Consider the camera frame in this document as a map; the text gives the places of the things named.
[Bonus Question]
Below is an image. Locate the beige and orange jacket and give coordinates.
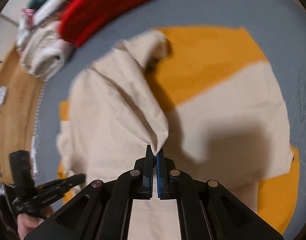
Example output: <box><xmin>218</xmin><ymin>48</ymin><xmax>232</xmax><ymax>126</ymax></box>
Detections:
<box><xmin>57</xmin><ymin>26</ymin><xmax>300</xmax><ymax>233</ymax></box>

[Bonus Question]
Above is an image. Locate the white folded clothes stack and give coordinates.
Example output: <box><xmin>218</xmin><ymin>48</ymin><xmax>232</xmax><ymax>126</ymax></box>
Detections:
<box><xmin>16</xmin><ymin>0</ymin><xmax>71</xmax><ymax>55</ymax></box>

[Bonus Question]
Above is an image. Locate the person's left hand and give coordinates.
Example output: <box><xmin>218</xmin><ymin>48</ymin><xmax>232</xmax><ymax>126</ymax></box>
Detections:
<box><xmin>17</xmin><ymin>213</ymin><xmax>45</xmax><ymax>239</ymax></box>

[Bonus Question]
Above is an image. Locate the white tissue pack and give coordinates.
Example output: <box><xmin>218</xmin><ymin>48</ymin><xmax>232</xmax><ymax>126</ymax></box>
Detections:
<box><xmin>0</xmin><ymin>86</ymin><xmax>8</xmax><ymax>111</ymax></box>

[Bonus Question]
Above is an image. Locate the cream folded blanket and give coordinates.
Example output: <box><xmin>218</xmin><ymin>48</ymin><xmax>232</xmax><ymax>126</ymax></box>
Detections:
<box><xmin>20</xmin><ymin>21</ymin><xmax>74</xmax><ymax>82</ymax></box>

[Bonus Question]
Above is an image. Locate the red folded blanket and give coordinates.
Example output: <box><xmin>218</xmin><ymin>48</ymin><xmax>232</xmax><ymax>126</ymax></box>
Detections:
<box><xmin>59</xmin><ymin>0</ymin><xmax>150</xmax><ymax>48</ymax></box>

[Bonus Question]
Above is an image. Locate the wooden bed frame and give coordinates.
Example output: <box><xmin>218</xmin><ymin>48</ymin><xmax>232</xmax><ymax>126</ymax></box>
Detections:
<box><xmin>0</xmin><ymin>47</ymin><xmax>44</xmax><ymax>184</ymax></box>

